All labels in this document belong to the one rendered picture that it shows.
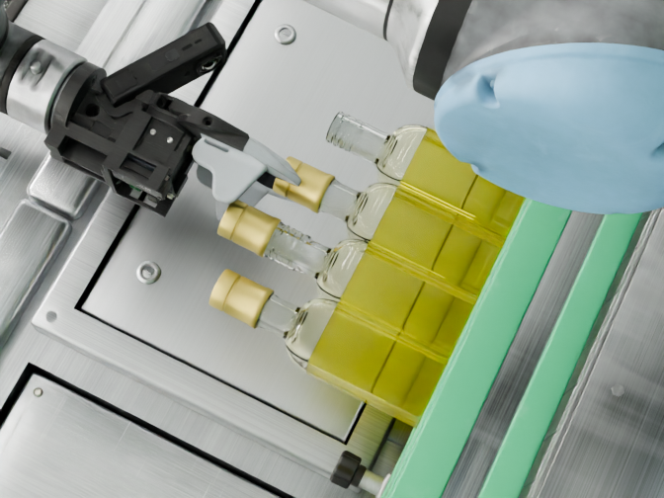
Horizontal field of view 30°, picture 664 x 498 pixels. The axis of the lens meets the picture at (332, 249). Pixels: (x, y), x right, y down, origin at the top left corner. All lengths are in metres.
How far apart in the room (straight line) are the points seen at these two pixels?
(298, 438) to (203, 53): 0.35
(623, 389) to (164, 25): 0.62
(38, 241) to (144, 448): 0.22
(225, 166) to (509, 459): 0.35
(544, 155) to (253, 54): 0.74
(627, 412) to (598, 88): 0.42
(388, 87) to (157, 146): 0.29
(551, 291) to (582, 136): 0.41
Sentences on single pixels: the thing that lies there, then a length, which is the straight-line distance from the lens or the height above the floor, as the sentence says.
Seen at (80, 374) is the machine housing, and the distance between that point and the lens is 1.18.
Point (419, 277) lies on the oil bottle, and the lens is 1.01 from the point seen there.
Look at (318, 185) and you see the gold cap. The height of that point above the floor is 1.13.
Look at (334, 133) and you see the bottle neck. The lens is 1.07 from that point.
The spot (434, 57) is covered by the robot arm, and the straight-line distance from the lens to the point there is 0.53.
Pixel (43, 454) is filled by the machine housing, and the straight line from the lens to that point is 1.18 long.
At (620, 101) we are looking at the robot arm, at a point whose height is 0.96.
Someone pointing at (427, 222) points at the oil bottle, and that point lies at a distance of 1.03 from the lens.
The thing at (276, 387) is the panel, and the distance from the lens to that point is 1.14.
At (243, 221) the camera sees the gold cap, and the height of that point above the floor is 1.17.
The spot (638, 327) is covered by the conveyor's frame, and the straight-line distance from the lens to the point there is 0.90.
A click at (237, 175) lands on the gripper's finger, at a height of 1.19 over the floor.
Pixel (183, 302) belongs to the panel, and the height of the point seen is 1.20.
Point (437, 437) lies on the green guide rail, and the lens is 0.87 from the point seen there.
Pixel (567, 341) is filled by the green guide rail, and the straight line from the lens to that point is 0.91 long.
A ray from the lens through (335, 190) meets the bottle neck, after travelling 1.05.
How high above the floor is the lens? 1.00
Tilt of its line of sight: 5 degrees up
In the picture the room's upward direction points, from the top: 64 degrees counter-clockwise
